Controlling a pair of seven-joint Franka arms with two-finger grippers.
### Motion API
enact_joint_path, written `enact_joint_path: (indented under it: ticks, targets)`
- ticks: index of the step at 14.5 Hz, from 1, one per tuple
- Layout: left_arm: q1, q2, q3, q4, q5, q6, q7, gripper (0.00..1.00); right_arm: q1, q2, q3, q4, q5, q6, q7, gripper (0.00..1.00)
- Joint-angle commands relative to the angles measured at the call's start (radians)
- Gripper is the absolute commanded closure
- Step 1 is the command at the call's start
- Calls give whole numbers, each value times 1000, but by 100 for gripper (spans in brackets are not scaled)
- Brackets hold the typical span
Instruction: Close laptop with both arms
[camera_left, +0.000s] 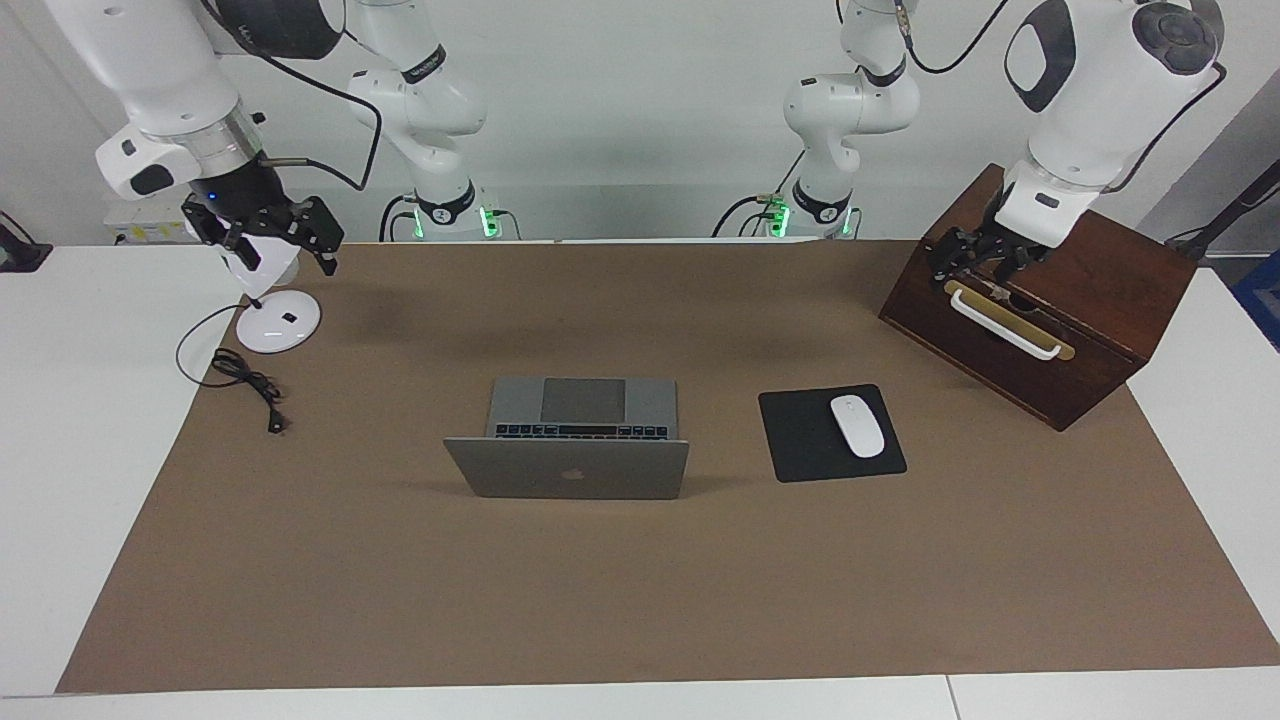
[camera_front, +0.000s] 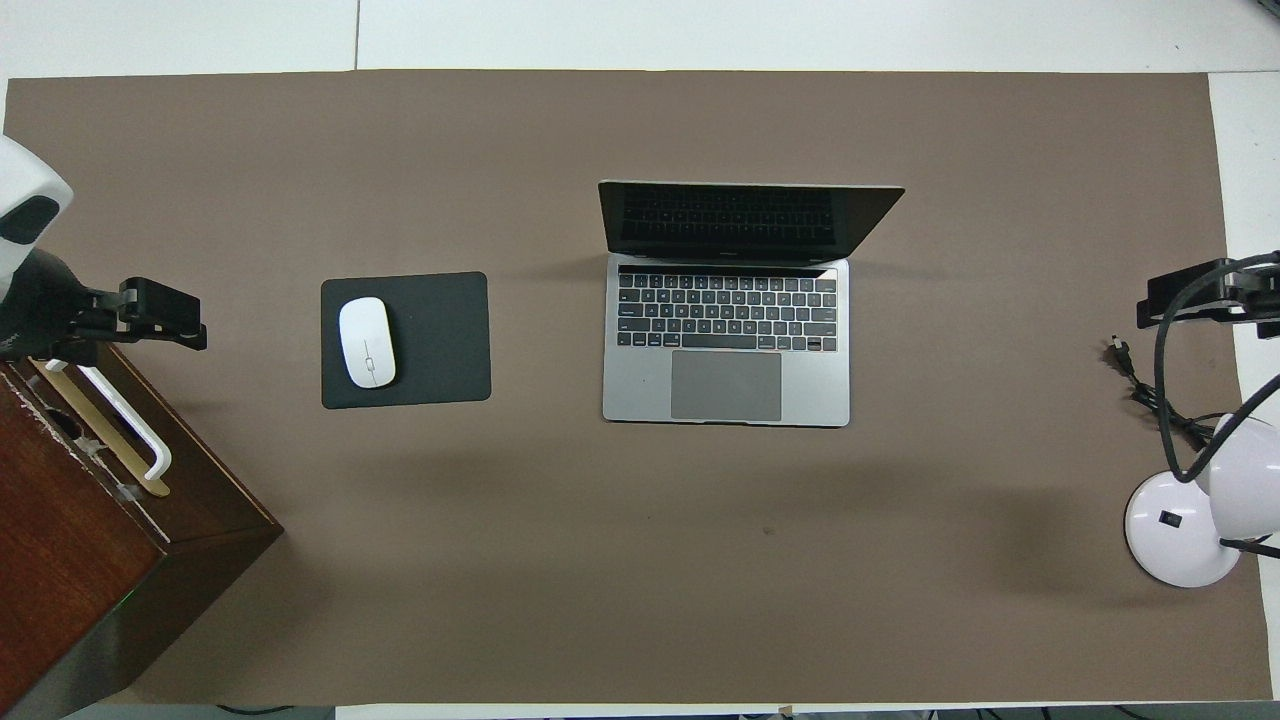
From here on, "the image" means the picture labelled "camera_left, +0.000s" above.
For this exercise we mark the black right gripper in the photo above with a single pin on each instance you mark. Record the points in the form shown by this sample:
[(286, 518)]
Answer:
[(250, 195)]

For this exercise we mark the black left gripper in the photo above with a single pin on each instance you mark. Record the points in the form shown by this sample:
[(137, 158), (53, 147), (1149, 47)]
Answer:
[(1020, 240)]

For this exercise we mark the grey aluminium laptop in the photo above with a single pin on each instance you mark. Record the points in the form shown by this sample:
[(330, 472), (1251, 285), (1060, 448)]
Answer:
[(570, 470)]

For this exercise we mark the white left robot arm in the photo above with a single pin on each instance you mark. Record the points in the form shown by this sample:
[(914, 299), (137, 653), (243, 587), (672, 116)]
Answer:
[(1100, 90)]

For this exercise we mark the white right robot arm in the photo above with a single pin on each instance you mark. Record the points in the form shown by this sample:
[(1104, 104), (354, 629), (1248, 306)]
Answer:
[(150, 60)]

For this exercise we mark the white desk lamp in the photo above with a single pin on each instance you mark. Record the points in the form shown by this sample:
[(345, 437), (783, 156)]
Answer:
[(278, 325)]

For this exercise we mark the white power strip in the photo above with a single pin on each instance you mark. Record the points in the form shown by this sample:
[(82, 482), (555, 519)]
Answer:
[(150, 232)]

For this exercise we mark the dark brown wooden box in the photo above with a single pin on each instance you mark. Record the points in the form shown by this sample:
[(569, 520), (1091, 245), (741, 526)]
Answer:
[(1100, 300)]

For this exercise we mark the white computer mouse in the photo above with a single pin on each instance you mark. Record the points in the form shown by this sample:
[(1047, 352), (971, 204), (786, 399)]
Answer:
[(858, 427)]

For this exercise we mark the black mouse pad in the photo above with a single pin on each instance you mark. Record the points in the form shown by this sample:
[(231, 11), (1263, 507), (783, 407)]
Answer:
[(800, 440)]

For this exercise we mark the black stand pole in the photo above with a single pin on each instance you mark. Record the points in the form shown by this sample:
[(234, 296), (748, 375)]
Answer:
[(1240, 205)]

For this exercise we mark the blue crate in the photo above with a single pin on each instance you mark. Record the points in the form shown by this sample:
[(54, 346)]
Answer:
[(1262, 290)]

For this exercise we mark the brown table mat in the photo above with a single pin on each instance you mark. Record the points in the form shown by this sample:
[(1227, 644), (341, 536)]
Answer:
[(600, 600)]

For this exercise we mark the black clamp mount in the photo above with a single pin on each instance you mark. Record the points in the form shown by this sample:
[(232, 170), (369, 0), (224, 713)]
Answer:
[(20, 257)]

